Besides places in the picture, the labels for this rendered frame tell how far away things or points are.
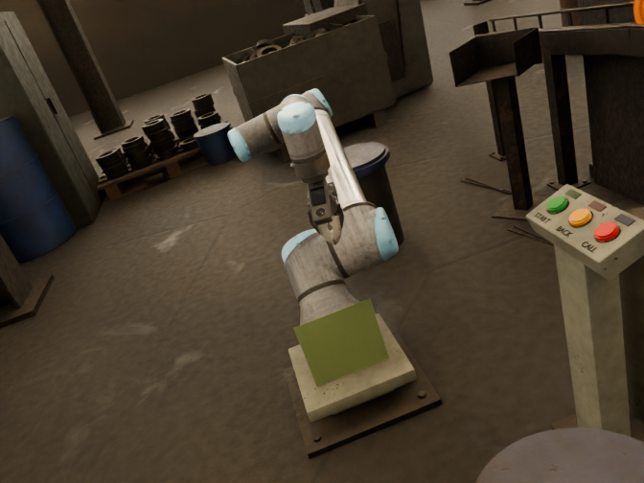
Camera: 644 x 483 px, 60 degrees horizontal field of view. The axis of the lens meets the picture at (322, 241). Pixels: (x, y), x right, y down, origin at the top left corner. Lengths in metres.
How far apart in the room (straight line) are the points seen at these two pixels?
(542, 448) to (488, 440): 0.61
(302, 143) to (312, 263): 0.41
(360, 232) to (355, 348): 0.33
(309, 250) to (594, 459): 0.97
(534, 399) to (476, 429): 0.18
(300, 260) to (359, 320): 0.25
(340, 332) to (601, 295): 0.69
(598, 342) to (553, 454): 0.38
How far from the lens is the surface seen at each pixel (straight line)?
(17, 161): 4.17
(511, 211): 2.54
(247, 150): 1.48
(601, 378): 1.34
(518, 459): 0.96
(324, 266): 1.61
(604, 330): 1.27
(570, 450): 0.97
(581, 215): 1.17
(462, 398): 1.68
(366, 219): 1.62
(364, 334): 1.60
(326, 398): 1.62
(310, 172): 1.37
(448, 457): 1.55
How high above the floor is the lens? 1.16
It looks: 25 degrees down
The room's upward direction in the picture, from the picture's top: 19 degrees counter-clockwise
